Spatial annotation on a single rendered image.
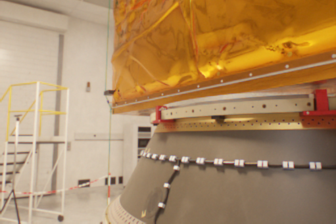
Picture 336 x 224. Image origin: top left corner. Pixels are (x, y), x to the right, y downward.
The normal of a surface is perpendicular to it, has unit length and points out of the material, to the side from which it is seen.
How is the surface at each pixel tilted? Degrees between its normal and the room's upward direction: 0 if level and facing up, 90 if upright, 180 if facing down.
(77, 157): 90
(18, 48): 90
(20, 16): 90
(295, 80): 90
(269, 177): 62
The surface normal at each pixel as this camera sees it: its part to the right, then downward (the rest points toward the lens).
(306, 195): -0.31, -0.58
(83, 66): 0.58, -0.11
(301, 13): -0.83, -0.06
